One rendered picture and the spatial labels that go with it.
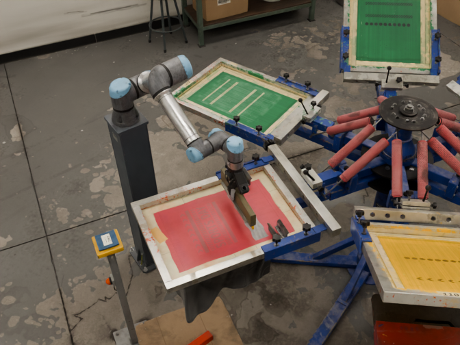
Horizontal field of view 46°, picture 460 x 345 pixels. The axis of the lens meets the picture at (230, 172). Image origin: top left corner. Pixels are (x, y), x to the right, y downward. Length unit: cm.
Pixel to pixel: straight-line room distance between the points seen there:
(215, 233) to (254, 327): 98
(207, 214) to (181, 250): 26
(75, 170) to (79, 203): 39
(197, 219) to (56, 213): 177
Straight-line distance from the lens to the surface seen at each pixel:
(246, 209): 253
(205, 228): 270
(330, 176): 286
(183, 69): 255
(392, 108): 293
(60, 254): 402
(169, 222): 275
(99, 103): 530
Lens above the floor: 300
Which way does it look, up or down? 43 degrees down
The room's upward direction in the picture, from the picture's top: 2 degrees counter-clockwise
